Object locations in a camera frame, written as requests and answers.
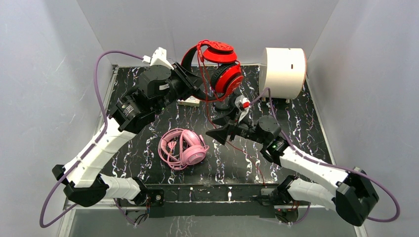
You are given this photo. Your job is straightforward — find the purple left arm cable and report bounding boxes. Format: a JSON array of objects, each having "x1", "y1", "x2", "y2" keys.
[{"x1": 39, "y1": 50, "x2": 145, "y2": 229}]

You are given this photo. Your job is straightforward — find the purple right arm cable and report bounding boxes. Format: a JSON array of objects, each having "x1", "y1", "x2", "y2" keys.
[{"x1": 249, "y1": 87, "x2": 401, "y2": 223}]

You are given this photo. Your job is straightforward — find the pink over-ear headphones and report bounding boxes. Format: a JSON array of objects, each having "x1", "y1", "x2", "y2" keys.
[{"x1": 158, "y1": 128, "x2": 209, "y2": 170}]

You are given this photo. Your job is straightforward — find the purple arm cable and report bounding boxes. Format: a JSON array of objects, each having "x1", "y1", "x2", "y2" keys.
[
  {"x1": 249, "y1": 87, "x2": 401, "y2": 223},
  {"x1": 39, "y1": 50, "x2": 145, "y2": 229}
]

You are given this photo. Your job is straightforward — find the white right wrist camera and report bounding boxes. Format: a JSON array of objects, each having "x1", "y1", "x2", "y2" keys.
[{"x1": 234, "y1": 95, "x2": 250, "y2": 122}]

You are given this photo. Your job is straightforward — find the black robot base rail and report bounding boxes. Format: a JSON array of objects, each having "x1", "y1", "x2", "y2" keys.
[{"x1": 113, "y1": 183, "x2": 312, "y2": 219}]

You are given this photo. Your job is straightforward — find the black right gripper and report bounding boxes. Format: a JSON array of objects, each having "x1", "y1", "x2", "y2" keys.
[{"x1": 206, "y1": 106, "x2": 267, "y2": 145}]

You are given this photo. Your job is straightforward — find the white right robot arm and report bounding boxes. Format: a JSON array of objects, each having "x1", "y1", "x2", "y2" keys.
[{"x1": 206, "y1": 109, "x2": 379, "y2": 226}]

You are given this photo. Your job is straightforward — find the white cylindrical container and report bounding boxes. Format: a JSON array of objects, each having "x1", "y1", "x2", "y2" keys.
[{"x1": 258, "y1": 47, "x2": 307, "y2": 100}]

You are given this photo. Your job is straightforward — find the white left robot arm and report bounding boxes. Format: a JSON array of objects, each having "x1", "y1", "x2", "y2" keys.
[{"x1": 52, "y1": 63, "x2": 203, "y2": 207}]

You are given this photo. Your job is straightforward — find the small white cardboard box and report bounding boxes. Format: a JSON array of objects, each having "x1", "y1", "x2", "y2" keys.
[{"x1": 177, "y1": 97, "x2": 200, "y2": 107}]

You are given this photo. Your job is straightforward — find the red and black headphones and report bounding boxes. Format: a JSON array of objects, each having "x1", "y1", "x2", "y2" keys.
[{"x1": 181, "y1": 39, "x2": 244, "y2": 102}]

